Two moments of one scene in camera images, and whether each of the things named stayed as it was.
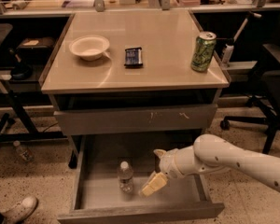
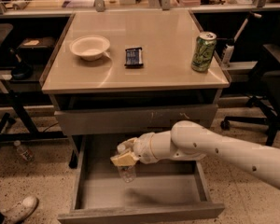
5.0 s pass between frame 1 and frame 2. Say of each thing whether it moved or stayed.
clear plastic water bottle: moved
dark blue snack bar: stayed
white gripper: moved
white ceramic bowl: stayed
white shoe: stayed
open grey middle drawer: stayed
